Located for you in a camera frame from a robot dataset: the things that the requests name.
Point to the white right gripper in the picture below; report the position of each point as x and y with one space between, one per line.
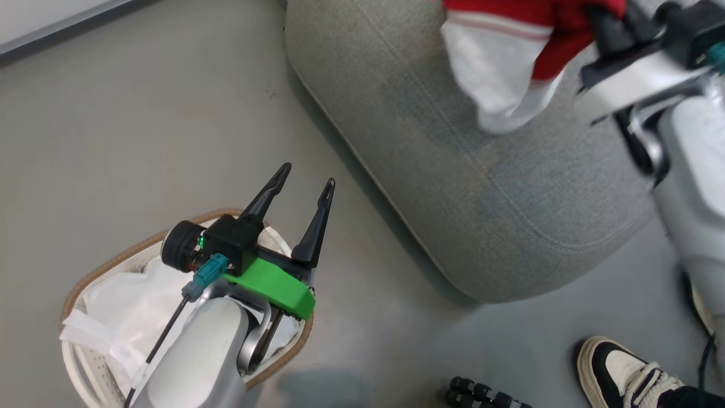
640 79

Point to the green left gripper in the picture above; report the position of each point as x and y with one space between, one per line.
274 286

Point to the red and white shirt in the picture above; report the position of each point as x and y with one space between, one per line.
504 62

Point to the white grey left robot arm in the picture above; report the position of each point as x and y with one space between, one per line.
198 362

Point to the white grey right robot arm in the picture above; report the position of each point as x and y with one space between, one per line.
696 170

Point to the grey fabric sofa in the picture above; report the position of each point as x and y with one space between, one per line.
453 170

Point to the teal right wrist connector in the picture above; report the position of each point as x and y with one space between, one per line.
718 56

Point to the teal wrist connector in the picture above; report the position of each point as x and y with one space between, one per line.
718 56
207 275

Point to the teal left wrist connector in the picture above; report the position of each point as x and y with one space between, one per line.
207 275

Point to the white laundry basket brown rim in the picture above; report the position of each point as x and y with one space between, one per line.
90 368

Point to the black ribbed tripod legs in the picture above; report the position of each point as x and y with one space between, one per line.
481 392

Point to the white and black sneaker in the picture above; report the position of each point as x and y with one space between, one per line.
617 368

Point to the dark trouser leg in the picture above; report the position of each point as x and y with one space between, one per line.
694 398

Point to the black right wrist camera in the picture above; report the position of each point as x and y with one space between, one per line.
691 28

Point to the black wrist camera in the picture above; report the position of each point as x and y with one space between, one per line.
691 28
226 243

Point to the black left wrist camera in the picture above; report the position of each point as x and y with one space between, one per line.
226 243

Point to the grey partition bottom rail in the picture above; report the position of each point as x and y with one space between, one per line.
56 27

